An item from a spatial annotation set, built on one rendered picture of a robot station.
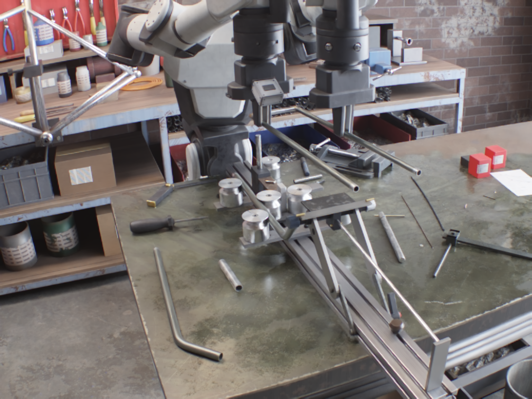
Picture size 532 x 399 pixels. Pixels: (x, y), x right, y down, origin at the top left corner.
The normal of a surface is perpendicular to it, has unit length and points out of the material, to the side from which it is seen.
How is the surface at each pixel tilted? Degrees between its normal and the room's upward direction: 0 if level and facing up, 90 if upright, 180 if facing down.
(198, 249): 0
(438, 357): 90
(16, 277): 0
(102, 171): 90
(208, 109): 103
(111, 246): 89
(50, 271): 0
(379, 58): 90
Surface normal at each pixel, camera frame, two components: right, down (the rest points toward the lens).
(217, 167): 0.37, 0.59
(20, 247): 0.69, 0.29
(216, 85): 0.11, 0.62
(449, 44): 0.36, 0.40
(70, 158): -0.02, -0.91
